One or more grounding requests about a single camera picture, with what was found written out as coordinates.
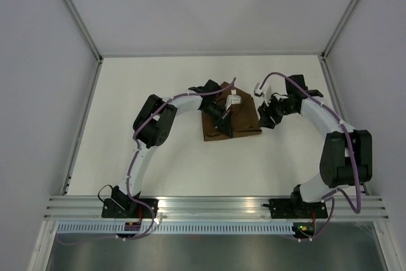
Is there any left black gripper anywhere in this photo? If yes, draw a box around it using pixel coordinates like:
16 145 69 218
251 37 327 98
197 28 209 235
200 103 233 138

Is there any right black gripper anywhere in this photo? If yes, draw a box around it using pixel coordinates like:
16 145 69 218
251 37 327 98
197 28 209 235
257 92 296 129

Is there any brown cloth napkin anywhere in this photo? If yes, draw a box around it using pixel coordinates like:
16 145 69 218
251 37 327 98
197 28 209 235
201 82 261 142

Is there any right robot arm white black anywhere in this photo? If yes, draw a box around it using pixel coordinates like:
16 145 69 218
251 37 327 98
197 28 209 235
254 74 372 217

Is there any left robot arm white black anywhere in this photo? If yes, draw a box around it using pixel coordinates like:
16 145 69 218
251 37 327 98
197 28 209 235
105 79 236 218

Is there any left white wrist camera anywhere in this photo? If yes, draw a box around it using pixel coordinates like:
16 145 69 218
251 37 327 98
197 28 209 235
225 89 242 110

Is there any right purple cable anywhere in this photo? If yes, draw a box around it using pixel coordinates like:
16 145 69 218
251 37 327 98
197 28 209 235
258 72 363 243

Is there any purple cable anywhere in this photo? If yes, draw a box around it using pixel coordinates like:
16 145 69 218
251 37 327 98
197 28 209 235
258 72 363 243
56 77 237 246

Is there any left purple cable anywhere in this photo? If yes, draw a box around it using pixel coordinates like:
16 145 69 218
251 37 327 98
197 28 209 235
56 77 237 246

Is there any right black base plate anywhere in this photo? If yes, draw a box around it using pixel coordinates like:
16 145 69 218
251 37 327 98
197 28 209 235
267 198 328 220

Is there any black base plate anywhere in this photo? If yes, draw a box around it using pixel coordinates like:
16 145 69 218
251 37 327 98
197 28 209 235
267 198 328 220
101 198 159 219

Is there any white slotted cable duct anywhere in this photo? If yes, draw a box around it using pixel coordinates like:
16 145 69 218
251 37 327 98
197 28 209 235
56 221 294 235

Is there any aluminium front rail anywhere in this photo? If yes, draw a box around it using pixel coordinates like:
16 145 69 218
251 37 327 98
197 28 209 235
43 195 390 222

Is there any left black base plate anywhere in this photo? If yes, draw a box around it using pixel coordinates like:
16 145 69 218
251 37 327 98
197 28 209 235
101 198 159 219

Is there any right aluminium frame post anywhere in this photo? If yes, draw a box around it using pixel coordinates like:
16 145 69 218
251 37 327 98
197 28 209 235
319 0 361 62

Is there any aluminium frame post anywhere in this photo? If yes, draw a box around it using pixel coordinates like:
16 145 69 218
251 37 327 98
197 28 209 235
319 0 361 62
62 0 103 63

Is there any left aluminium frame post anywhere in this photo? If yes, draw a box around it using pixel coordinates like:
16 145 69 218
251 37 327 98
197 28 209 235
62 0 103 63

